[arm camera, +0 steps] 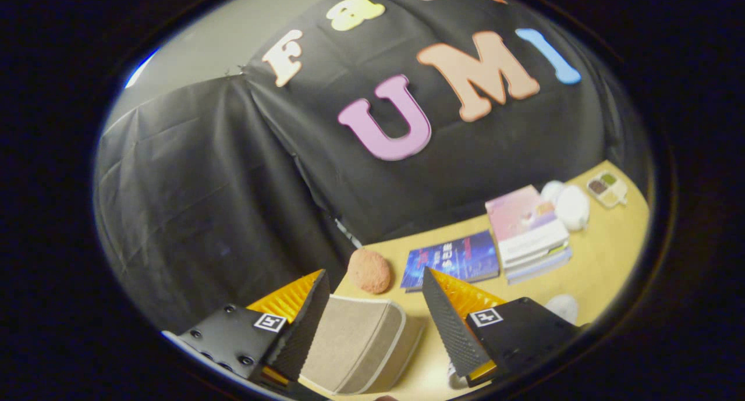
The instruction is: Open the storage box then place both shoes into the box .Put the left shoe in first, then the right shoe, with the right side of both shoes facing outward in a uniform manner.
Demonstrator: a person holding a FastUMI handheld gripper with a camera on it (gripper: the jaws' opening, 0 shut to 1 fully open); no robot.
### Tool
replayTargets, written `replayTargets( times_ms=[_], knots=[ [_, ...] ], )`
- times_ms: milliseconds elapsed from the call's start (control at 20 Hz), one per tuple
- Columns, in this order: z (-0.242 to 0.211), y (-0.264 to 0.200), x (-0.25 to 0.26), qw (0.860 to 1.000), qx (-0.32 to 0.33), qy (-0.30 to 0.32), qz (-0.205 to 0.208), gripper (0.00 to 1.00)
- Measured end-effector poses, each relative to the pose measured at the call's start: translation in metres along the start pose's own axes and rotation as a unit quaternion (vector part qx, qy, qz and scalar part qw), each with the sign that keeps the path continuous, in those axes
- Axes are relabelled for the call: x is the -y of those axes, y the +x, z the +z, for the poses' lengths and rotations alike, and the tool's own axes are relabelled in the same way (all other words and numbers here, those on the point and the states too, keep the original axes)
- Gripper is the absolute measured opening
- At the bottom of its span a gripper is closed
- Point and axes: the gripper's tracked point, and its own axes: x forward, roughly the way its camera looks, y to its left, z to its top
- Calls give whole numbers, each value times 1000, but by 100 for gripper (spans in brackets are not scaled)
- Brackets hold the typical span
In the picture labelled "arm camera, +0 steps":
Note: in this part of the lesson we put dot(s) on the small colour palette tray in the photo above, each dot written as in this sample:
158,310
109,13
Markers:
606,189

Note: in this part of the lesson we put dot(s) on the white spine book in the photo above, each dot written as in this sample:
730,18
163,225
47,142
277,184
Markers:
538,260

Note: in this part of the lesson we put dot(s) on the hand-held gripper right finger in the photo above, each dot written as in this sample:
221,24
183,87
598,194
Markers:
448,325

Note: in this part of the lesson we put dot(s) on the pale blue book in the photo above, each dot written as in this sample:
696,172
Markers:
541,273

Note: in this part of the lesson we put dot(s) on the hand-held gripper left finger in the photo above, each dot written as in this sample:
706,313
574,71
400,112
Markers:
302,331

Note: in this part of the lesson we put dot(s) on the large white round object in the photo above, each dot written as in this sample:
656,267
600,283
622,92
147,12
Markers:
573,208

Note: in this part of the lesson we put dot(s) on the small white round object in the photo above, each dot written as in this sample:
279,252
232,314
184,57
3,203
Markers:
550,190

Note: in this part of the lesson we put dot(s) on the blue cover book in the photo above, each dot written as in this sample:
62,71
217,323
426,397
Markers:
451,260

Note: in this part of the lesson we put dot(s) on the orange plush ball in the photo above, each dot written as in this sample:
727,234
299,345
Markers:
369,271

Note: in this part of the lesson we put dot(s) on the beige fabric storage box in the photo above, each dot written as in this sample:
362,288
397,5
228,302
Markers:
355,343

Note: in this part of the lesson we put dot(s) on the black backdrop cloth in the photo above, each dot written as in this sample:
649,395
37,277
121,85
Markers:
233,185

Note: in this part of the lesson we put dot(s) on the pink cover book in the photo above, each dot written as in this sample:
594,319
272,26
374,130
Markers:
518,215

